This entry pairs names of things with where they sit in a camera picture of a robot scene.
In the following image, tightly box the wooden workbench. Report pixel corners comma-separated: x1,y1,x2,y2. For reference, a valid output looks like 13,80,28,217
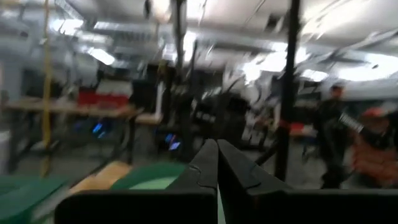
0,96,144,175

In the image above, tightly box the dark green plate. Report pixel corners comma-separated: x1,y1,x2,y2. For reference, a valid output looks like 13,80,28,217
110,161,226,224

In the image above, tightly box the red plastic bin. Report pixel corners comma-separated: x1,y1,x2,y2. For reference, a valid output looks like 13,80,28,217
76,90,130,108

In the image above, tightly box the orange drawer cabinet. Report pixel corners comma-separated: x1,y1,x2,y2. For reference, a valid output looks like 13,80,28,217
351,133,398,188

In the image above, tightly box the red object on cabinet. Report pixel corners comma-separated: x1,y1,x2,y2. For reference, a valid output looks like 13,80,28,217
360,107,387,119

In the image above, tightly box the black metal rig frame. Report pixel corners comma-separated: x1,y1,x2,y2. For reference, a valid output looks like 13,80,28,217
254,0,301,183

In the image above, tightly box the computer with blue lights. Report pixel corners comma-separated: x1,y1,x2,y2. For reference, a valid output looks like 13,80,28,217
91,121,109,139
163,133,182,152

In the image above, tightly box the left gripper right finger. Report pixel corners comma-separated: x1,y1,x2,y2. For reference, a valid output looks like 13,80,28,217
216,139,398,224

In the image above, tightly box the small wooden table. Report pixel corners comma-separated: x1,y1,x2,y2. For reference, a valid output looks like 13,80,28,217
135,111,164,126

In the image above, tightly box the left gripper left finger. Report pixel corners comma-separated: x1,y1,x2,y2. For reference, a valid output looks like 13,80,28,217
55,139,219,224

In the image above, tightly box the orange cloth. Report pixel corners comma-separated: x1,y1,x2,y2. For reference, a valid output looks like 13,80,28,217
70,161,133,194

